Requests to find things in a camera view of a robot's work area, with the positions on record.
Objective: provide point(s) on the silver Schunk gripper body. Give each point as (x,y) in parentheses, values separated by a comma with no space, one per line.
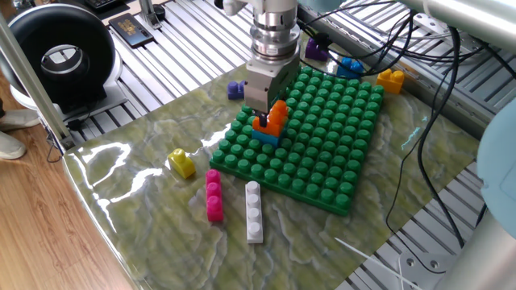
(260,86)

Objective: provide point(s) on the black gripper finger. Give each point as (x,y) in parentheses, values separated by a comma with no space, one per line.
(263,121)

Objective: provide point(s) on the orange large block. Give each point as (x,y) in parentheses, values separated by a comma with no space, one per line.
(274,121)

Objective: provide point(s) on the light blue four-stud block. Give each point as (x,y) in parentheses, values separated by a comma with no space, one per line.
(266,139)

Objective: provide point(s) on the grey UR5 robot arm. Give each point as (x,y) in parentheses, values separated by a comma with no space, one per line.
(483,161)

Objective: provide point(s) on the violet two-stud block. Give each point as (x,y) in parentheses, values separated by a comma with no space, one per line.
(234,90)

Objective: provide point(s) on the dark purple one-stud block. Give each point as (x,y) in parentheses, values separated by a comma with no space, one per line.
(312,52)

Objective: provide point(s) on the green studded baseplate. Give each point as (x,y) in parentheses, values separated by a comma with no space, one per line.
(314,161)

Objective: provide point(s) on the pink three-stud block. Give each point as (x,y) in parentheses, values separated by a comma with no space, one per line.
(214,197)

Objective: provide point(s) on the dark blue two-stud block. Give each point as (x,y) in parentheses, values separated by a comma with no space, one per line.
(350,69)

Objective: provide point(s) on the yellow-green one-stud block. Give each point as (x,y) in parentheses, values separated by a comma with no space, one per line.
(182,165)

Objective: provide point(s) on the white four-stud block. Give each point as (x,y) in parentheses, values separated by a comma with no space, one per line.
(254,213)

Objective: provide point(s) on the black round knob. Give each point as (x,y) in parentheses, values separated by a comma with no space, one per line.
(159,12)

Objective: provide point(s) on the yellow two-stud block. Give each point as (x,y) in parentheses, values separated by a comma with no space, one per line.
(390,82)

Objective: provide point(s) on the black smartphone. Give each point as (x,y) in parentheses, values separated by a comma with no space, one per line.
(131,30)

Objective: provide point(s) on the green marble pattern mat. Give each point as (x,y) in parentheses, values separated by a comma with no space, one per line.
(161,241)

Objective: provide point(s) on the black keyboard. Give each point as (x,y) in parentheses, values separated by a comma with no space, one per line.
(101,3)

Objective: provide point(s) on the white zip tie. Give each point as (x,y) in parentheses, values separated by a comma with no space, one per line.
(375,262)

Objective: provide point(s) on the white shoe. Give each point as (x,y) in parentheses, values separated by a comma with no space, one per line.
(18,120)
(10,146)

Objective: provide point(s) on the metal stand post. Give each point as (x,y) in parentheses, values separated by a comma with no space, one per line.
(147,14)

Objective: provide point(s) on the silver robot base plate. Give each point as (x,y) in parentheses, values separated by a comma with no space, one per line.
(419,268)

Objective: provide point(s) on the aluminium frame post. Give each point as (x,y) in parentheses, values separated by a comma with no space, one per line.
(36,89)

